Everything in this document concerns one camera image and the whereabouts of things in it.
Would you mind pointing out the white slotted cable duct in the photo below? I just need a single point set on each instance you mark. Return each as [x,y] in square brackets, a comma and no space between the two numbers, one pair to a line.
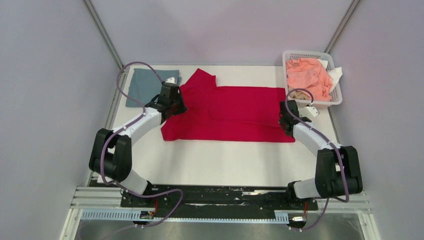
[136,216]

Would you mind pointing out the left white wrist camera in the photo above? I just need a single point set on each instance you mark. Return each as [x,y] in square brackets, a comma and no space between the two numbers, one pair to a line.
[172,80]

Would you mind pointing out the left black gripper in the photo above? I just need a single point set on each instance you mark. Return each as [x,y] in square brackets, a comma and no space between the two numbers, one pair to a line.
[183,108]

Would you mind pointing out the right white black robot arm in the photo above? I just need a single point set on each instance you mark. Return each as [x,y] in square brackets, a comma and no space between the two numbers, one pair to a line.
[337,169]

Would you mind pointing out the peach pink t shirt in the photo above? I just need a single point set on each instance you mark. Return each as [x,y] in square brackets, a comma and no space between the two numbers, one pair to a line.
[309,74]

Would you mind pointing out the white t shirt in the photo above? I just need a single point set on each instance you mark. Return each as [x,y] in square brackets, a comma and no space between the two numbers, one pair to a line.
[335,74]

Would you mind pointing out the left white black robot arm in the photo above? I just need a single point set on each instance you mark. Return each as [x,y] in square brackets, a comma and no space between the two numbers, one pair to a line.
[111,155]

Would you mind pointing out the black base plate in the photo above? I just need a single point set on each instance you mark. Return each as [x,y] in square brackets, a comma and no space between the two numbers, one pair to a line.
[217,201]

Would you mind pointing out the white plastic laundry basket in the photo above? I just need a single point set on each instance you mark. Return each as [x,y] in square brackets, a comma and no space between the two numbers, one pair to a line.
[336,96]

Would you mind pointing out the folded blue grey t shirt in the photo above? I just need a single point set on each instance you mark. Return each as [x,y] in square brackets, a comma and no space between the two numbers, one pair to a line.
[145,85]

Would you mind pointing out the beige t shirt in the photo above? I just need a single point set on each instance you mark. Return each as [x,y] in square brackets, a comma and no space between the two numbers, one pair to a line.
[298,94]

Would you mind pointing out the red t shirt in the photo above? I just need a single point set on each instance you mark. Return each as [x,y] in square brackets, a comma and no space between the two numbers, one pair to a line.
[227,113]

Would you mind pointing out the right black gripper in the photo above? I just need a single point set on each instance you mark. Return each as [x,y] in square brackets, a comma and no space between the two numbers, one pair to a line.
[279,121]

